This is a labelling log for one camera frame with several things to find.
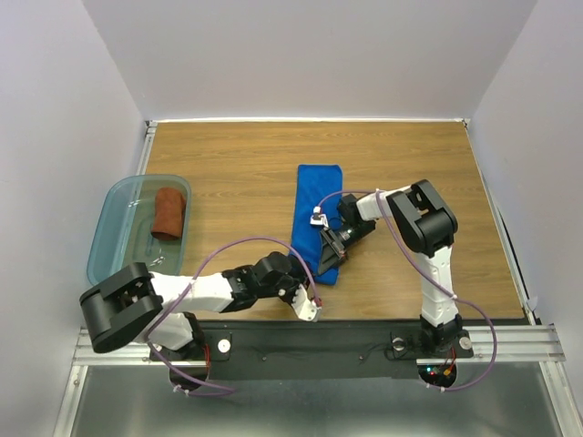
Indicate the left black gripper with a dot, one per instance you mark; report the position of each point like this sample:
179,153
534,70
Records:
298,277

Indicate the teal plastic bin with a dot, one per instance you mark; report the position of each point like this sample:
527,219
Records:
123,233

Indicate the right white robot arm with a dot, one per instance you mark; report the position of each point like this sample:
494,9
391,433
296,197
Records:
424,227

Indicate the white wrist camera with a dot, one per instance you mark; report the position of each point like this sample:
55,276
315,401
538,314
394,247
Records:
318,218
305,309

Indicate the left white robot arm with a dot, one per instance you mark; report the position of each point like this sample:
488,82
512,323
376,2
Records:
137,305

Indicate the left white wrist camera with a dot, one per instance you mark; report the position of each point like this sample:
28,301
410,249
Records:
305,309

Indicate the aluminium frame rail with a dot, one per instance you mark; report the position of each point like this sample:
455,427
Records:
524,343

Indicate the brown towel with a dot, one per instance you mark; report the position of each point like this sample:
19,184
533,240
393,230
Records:
169,210

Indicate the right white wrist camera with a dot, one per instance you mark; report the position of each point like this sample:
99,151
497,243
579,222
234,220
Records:
318,218

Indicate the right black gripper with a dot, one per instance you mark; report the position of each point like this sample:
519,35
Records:
332,250

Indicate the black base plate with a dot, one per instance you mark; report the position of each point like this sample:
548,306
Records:
328,349

